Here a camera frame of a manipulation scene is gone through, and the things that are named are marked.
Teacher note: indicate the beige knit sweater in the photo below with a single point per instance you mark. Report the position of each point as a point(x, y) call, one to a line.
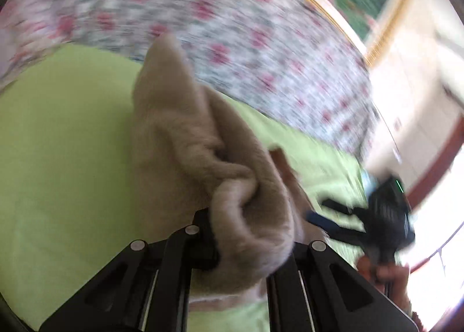
point(192, 151)

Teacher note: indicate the person's right hand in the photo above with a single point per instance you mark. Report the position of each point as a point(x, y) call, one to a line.
point(395, 275)

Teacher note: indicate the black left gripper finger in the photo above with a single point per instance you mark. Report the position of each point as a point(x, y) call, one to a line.
point(206, 256)

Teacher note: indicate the floral quilt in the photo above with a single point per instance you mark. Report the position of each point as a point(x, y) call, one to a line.
point(281, 57)

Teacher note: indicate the green bed sheet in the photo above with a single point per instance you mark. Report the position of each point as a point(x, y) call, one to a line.
point(67, 206)

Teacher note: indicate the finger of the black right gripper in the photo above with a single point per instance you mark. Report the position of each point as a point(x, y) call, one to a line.
point(357, 211)
point(335, 231)

